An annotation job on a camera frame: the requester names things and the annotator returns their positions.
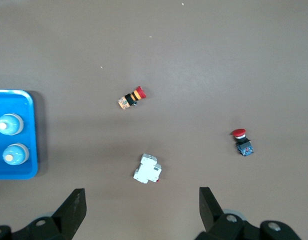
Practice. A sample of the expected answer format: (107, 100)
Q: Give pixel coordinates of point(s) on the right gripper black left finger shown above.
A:
(71, 212)

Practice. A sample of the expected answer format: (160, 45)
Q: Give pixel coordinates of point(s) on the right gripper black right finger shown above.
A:
(210, 212)

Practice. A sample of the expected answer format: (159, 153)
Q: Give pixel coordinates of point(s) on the blue bell tan button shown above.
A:
(16, 152)

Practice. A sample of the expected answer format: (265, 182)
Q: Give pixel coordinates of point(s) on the blue bell white button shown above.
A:
(11, 125)

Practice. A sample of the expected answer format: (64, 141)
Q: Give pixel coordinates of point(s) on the blue plastic tray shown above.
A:
(9, 105)

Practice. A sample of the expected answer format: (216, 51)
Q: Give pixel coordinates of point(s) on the red mushroom pushbutton blue base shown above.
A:
(244, 146)

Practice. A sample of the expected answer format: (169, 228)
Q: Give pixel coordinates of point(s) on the white circuit breaker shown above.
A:
(147, 170)

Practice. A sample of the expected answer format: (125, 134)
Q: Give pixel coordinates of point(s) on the red emergency stop orange base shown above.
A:
(130, 98)

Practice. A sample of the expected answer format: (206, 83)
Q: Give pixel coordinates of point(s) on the brown table mat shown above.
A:
(194, 75)

